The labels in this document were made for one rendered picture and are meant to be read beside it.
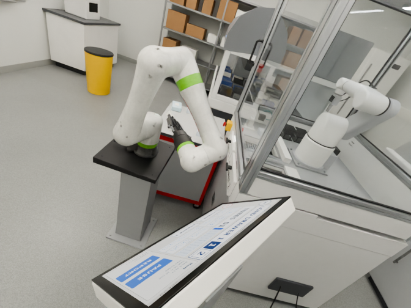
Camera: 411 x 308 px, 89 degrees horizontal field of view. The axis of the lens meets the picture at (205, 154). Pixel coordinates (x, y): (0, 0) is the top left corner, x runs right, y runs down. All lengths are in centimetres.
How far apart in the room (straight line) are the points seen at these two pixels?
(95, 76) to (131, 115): 290
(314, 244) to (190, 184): 106
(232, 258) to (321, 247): 99
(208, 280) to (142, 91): 71
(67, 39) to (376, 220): 470
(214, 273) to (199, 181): 145
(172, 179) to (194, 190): 23
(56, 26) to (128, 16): 192
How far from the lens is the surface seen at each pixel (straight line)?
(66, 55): 482
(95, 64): 380
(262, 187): 102
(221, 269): 48
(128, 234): 182
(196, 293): 44
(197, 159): 94
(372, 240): 148
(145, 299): 45
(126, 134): 106
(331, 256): 152
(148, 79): 87
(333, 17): 82
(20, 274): 185
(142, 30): 603
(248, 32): 211
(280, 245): 137
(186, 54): 97
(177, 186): 194
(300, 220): 122
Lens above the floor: 158
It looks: 33 degrees down
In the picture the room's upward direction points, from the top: 20 degrees clockwise
